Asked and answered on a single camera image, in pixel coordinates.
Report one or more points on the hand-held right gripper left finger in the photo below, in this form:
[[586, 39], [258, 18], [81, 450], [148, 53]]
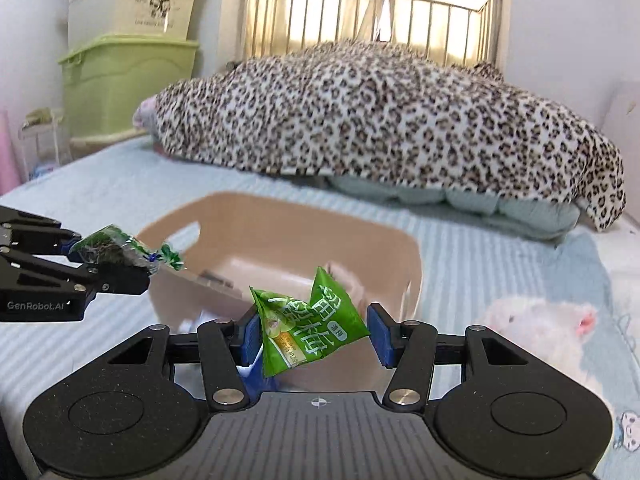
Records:
[[251, 342]]

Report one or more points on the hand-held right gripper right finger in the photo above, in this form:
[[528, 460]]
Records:
[[381, 337]]

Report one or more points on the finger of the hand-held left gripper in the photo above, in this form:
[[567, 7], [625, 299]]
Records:
[[35, 232], [107, 280]]

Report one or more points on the green candy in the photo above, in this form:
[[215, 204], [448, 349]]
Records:
[[105, 246]]

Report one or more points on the green snack packet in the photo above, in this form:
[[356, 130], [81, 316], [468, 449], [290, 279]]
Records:
[[305, 322]]

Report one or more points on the beige plastic basin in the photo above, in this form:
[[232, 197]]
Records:
[[300, 240]]

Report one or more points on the pink roll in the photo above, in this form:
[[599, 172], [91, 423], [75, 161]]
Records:
[[6, 155]]

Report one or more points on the small white rack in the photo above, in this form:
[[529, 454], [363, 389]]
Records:
[[42, 135]]

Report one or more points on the light blue quilt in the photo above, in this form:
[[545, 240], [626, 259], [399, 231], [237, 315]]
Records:
[[450, 202]]

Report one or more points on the white plush toy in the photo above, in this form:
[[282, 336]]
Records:
[[532, 327]]

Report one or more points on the pink pillow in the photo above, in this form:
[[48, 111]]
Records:
[[145, 114]]

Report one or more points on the green plastic storage box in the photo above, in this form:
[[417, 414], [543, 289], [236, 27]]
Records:
[[125, 90]]

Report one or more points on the leopard print blanket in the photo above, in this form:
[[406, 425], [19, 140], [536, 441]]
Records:
[[380, 120]]

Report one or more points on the cream plastic storage box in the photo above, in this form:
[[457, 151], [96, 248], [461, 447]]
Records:
[[135, 5]]

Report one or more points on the metal bed rail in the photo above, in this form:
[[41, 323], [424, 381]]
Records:
[[380, 20]]

